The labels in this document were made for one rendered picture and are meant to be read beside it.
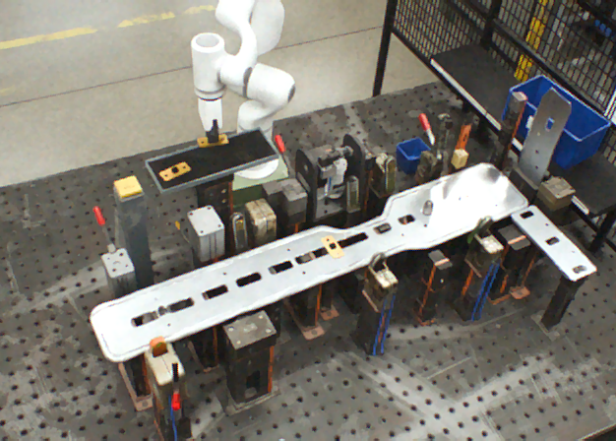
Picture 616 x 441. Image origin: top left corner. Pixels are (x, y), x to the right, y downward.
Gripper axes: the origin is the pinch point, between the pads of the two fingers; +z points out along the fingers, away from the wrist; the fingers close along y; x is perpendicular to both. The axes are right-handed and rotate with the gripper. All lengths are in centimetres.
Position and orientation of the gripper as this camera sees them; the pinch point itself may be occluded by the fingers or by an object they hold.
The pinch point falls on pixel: (212, 134)
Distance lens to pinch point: 218.2
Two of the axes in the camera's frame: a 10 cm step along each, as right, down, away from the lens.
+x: 9.5, -1.8, 2.3
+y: 2.9, 7.2, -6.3
